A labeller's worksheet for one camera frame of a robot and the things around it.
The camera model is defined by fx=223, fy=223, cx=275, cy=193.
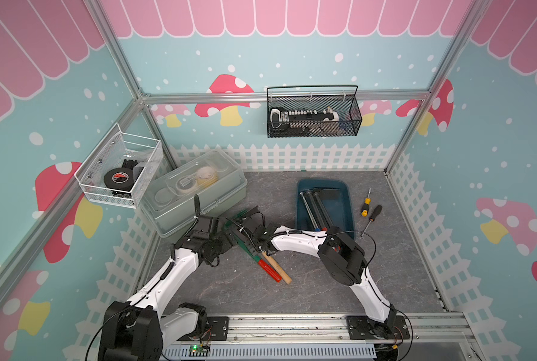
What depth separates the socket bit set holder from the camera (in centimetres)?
89

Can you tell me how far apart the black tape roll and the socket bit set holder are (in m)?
0.53

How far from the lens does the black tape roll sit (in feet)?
2.26
